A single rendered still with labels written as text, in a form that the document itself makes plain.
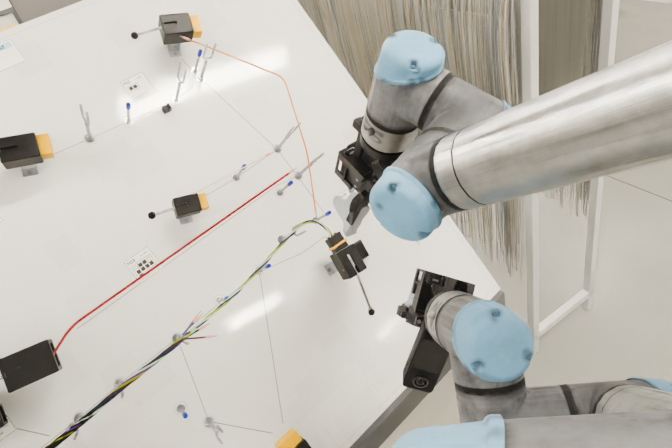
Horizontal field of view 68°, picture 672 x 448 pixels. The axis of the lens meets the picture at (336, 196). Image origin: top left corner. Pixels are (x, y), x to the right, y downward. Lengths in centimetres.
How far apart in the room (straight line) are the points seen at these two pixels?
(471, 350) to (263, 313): 56
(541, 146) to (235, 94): 80
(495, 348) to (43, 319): 74
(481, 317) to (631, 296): 196
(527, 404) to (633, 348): 173
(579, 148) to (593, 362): 188
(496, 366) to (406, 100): 30
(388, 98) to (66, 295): 65
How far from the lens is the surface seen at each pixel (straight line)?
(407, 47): 60
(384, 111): 63
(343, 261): 98
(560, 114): 40
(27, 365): 89
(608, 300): 245
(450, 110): 58
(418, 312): 74
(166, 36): 105
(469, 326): 54
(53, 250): 100
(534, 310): 203
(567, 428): 22
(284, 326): 103
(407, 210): 48
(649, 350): 232
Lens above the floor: 182
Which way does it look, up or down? 35 degrees down
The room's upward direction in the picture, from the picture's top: 16 degrees counter-clockwise
